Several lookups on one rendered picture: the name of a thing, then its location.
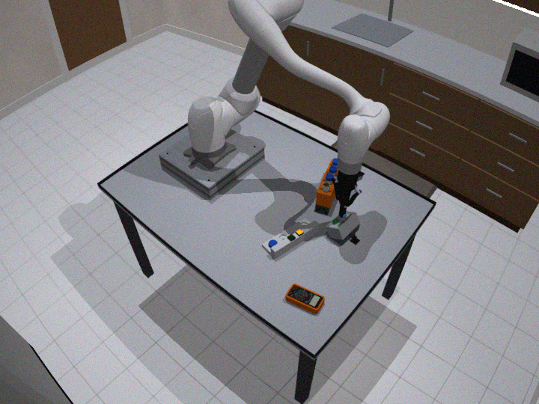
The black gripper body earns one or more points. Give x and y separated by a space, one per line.
350 180

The orange pocket multimeter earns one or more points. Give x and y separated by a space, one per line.
304 298

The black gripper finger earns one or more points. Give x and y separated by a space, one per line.
338 191
347 201

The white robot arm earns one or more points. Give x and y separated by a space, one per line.
210 119

